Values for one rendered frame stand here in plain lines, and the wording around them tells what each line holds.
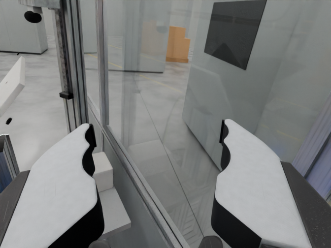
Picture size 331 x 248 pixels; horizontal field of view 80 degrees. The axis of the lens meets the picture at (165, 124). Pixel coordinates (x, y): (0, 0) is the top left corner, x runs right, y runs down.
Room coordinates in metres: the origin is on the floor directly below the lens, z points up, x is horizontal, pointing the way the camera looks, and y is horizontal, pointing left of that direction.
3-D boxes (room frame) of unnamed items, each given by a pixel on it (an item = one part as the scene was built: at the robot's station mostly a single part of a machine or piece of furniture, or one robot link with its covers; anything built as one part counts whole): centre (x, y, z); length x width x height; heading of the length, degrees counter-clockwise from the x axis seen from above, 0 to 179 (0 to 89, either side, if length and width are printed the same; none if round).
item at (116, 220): (0.54, 0.27, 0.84); 0.36 x 0.24 x 0.03; 35
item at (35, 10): (0.68, 0.46, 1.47); 0.05 x 0.04 x 0.05; 160
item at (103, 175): (0.61, 0.29, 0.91); 0.17 x 0.16 x 0.11; 125
